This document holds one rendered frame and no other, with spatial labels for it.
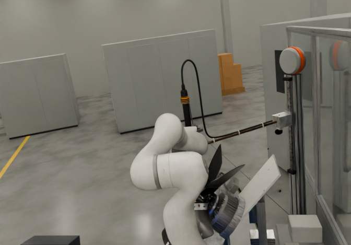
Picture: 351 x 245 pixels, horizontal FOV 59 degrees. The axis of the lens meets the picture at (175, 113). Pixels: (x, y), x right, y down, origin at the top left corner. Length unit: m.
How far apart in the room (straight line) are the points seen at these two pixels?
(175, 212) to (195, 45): 6.49
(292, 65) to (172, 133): 1.12
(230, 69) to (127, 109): 3.94
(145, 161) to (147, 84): 6.22
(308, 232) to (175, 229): 1.19
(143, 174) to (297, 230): 1.30
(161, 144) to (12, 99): 8.06
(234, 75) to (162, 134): 9.00
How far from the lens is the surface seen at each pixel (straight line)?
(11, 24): 13.98
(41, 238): 1.80
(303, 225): 2.02
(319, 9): 7.56
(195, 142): 1.23
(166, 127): 0.95
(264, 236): 2.00
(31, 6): 13.87
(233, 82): 9.90
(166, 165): 0.88
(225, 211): 1.82
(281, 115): 1.93
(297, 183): 2.15
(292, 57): 1.90
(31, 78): 8.70
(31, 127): 8.96
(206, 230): 1.63
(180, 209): 0.93
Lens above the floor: 2.14
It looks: 15 degrees down
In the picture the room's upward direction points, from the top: 8 degrees counter-clockwise
